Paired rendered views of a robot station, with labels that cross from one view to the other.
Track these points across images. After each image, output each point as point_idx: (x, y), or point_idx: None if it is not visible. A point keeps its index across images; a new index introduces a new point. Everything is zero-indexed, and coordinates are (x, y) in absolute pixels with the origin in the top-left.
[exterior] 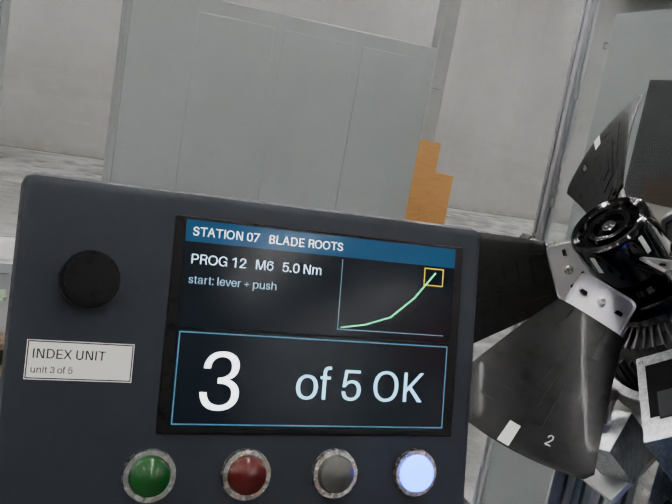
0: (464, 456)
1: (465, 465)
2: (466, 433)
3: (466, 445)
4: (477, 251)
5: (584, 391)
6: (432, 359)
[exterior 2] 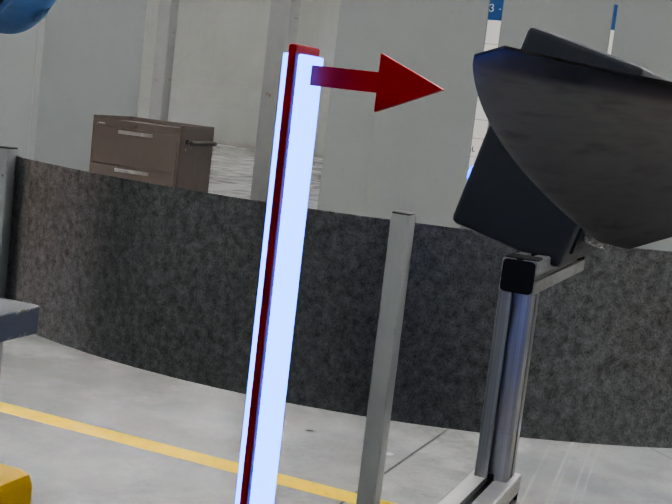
0: (472, 167)
1: (470, 173)
2: (478, 153)
3: (475, 161)
4: (524, 39)
5: None
6: None
